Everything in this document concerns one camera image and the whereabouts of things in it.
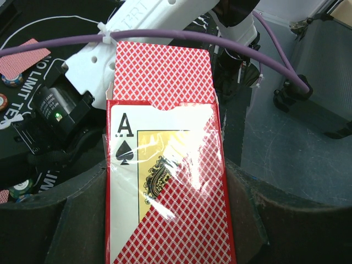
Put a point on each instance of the dealt red-backed playing card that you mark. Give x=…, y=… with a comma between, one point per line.
x=13, y=65

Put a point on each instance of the blue poker chip stack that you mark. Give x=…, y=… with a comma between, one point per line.
x=23, y=197

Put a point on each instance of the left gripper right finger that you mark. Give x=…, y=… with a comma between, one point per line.
x=274, y=226

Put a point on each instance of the green poker chip stack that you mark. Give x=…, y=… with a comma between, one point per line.
x=21, y=189

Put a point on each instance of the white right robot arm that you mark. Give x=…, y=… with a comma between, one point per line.
x=92, y=68

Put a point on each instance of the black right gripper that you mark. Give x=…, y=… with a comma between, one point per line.
x=62, y=127

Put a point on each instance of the black poker table mat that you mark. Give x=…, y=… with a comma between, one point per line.
x=39, y=21

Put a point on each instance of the red-backed playing card deck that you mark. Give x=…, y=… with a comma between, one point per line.
x=163, y=76

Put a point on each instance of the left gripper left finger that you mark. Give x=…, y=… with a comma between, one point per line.
x=65, y=224

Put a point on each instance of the red playing card box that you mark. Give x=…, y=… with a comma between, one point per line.
x=167, y=199

